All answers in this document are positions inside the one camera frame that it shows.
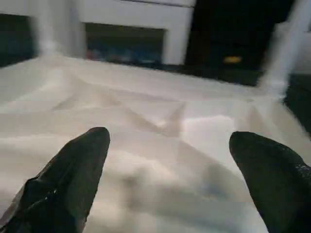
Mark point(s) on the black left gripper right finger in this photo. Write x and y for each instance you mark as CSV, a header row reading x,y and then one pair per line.
x,y
272,182

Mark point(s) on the black work mat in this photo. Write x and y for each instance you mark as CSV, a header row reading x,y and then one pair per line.
x,y
218,72

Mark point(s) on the white plastic table top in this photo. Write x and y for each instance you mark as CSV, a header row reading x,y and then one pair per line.
x,y
145,121

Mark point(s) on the black box with gold label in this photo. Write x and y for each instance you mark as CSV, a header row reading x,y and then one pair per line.
x,y
230,36

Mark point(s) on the white plastic table leg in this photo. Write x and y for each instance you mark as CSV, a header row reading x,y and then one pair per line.
x,y
279,60
48,31

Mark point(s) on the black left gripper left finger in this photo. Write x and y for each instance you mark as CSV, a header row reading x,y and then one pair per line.
x,y
65,184

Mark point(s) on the white glass-door cabinet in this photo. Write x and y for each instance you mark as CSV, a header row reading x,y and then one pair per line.
x,y
133,14

